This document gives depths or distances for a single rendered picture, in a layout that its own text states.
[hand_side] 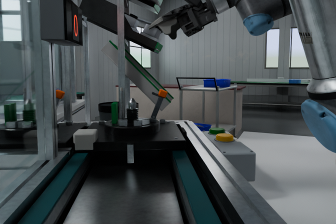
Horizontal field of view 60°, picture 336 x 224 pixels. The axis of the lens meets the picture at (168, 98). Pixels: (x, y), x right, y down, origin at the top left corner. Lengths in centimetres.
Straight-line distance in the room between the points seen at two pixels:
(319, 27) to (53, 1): 44
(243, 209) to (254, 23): 62
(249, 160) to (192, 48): 906
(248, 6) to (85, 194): 67
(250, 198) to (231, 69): 892
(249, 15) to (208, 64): 857
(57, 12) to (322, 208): 59
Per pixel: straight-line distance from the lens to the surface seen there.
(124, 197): 51
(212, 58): 942
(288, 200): 67
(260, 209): 38
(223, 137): 67
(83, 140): 64
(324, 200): 70
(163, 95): 73
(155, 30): 97
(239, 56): 925
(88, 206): 49
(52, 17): 51
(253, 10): 90
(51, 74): 56
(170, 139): 65
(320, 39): 58
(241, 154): 60
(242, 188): 43
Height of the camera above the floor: 112
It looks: 6 degrees down
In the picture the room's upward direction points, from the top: straight up
